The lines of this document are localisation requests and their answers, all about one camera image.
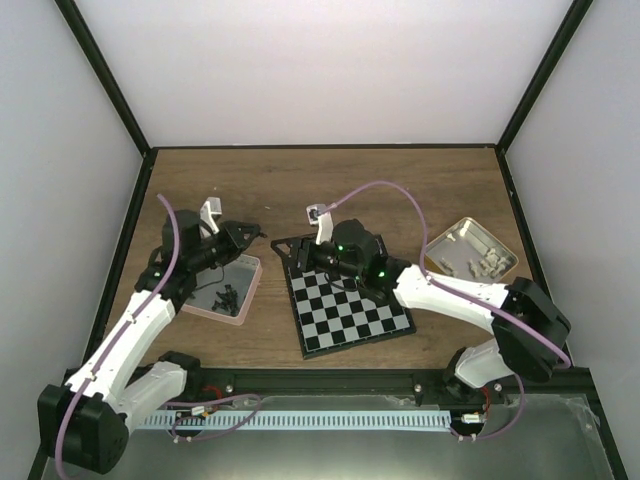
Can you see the pile of black chess pieces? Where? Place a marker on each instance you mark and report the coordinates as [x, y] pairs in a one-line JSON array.
[[227, 301]]

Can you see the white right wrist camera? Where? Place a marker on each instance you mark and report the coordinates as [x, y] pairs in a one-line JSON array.
[[320, 217]]

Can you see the black frame post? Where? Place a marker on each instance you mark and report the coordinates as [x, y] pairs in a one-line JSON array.
[[90, 48], [560, 41]]

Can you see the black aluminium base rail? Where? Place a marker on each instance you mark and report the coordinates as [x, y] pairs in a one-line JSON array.
[[426, 386]]

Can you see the pink tray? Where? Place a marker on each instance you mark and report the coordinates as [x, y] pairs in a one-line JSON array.
[[243, 274]]

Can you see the pile of white chess pieces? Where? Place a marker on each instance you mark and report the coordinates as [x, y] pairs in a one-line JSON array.
[[471, 257]]

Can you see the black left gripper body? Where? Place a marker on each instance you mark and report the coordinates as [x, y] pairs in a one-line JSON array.
[[223, 253]]

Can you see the black frame post right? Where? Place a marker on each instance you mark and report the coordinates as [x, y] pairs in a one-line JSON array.
[[560, 41]]

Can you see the gold metal tin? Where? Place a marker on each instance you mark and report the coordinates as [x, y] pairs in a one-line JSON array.
[[466, 223]]

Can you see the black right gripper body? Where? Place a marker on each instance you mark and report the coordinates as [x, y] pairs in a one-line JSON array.
[[314, 262]]

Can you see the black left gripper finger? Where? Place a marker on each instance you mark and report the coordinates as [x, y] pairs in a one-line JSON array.
[[243, 227], [242, 242]]

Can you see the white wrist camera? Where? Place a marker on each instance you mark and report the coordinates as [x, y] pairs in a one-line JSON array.
[[210, 212], [320, 217]]

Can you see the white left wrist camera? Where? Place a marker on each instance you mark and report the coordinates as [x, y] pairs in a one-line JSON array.
[[210, 212]]

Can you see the black frame post left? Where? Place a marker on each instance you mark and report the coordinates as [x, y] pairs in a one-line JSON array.
[[90, 48]]

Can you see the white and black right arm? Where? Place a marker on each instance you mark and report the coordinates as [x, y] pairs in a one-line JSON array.
[[528, 330]]

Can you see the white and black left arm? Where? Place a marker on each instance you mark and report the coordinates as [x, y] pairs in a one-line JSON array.
[[87, 421]]

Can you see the light blue slotted cable duct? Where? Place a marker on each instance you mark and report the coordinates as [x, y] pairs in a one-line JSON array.
[[401, 420]]

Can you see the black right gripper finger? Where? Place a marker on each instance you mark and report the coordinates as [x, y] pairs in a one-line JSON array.
[[288, 257], [292, 242]]

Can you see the black and silver chessboard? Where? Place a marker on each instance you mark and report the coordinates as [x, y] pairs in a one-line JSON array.
[[331, 315]]

